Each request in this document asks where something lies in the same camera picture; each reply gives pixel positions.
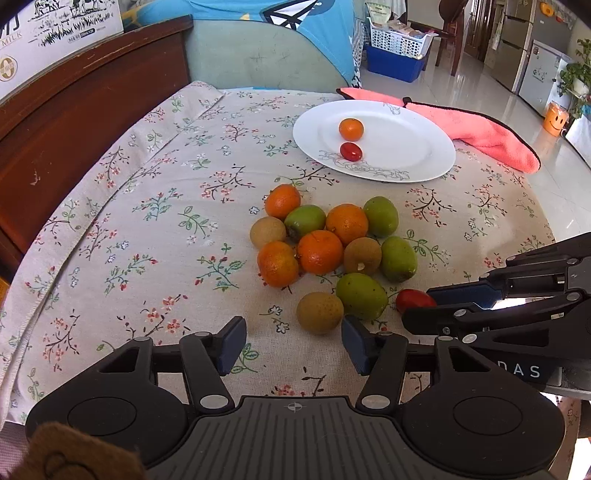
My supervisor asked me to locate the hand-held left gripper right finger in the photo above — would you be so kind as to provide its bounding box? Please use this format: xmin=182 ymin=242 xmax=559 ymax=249
xmin=342 ymin=315 xmax=505 ymax=414

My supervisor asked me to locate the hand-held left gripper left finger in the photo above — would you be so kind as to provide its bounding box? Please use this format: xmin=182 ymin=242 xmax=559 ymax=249
xmin=95 ymin=316 xmax=248 ymax=414

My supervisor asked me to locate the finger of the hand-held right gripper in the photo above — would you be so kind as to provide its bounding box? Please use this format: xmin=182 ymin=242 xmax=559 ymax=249
xmin=426 ymin=233 xmax=591 ymax=311
xmin=401 ymin=290 xmax=591 ymax=357

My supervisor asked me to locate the brown longan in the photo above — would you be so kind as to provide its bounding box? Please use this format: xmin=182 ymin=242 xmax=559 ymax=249
xmin=250 ymin=216 xmax=287 ymax=250
xmin=296 ymin=292 xmax=345 ymax=335
xmin=344 ymin=237 xmax=383 ymax=276

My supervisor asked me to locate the green jujube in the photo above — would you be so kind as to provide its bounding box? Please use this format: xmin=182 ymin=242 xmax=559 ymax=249
xmin=363 ymin=196 xmax=400 ymax=239
xmin=284 ymin=204 xmax=327 ymax=243
xmin=335 ymin=272 xmax=389 ymax=321
xmin=380 ymin=236 xmax=419 ymax=283

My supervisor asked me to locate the small orange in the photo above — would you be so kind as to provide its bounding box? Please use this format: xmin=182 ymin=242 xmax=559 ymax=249
xmin=297 ymin=230 xmax=345 ymax=275
xmin=257 ymin=240 xmax=301 ymax=289
xmin=325 ymin=203 xmax=369 ymax=246
xmin=264 ymin=184 xmax=302 ymax=220
xmin=339 ymin=117 xmax=365 ymax=142

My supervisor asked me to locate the white flower-print plate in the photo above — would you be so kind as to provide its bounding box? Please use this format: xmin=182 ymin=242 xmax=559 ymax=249
xmin=292 ymin=100 xmax=457 ymax=184

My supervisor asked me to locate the pink towel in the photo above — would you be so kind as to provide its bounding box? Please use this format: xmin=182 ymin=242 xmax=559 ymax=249
xmin=335 ymin=87 xmax=541 ymax=174

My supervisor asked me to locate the orange smiley bucket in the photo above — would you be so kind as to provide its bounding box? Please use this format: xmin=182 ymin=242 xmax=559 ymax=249
xmin=542 ymin=102 xmax=568 ymax=136

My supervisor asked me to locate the brown plush toy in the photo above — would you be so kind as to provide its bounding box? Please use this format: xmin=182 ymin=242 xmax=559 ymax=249
xmin=9 ymin=422 xmax=148 ymax=480

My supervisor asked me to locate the white refrigerator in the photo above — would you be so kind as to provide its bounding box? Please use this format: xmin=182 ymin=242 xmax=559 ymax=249
xmin=518 ymin=39 xmax=573 ymax=115

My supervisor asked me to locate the blue plastic bin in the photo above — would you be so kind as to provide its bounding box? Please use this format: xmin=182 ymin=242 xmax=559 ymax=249
xmin=365 ymin=44 xmax=430 ymax=84

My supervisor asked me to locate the green potted plant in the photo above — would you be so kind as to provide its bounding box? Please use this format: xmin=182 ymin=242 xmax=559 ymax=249
xmin=556 ymin=37 xmax=591 ymax=118

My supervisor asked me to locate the wooden chair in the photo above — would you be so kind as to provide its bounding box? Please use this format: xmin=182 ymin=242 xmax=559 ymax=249
xmin=409 ymin=0 xmax=469 ymax=77

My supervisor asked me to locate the silver refrigerator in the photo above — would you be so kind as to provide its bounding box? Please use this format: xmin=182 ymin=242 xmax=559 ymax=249
xmin=489 ymin=0 xmax=578 ymax=93

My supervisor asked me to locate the white plastic basket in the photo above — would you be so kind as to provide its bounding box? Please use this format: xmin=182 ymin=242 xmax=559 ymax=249
xmin=367 ymin=18 xmax=435 ymax=59

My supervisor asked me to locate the dark wooden headboard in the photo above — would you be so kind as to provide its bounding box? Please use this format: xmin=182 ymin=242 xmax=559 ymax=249
xmin=0 ymin=15 xmax=194 ymax=283

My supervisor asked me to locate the pale green chair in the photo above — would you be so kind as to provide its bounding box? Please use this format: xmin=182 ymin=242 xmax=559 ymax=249
xmin=184 ymin=14 xmax=356 ymax=90

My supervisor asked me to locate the blue printed garment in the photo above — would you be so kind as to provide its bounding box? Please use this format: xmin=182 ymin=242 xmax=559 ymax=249
xmin=122 ymin=0 xmax=357 ymax=88

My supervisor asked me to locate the white printed carton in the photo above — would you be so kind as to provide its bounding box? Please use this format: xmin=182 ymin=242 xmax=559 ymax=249
xmin=0 ymin=0 xmax=125 ymax=104

